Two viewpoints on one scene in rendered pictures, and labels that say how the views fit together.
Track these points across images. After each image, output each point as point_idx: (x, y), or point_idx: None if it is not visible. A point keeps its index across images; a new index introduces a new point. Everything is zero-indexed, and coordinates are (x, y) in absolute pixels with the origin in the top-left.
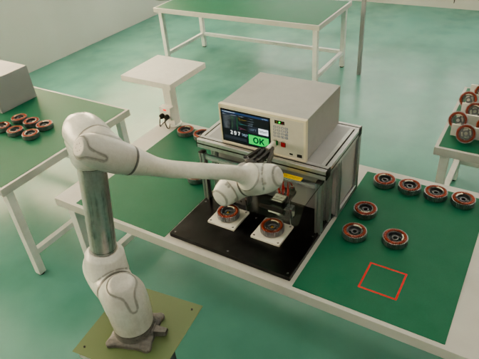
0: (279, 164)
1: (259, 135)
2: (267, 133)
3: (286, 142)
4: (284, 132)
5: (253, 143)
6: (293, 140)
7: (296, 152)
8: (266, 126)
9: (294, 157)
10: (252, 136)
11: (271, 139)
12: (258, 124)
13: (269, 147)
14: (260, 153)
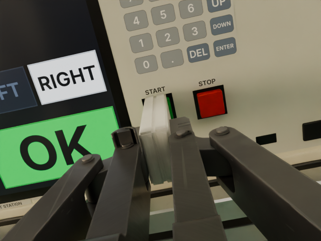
0: (228, 226)
1: (48, 113)
2: (96, 72)
3: (231, 78)
4: (203, 9)
5: (30, 177)
6: (272, 43)
7: (300, 110)
8: (79, 22)
9: (284, 153)
10: (11, 136)
11: (133, 104)
12: (18, 34)
13: (168, 125)
14: (132, 194)
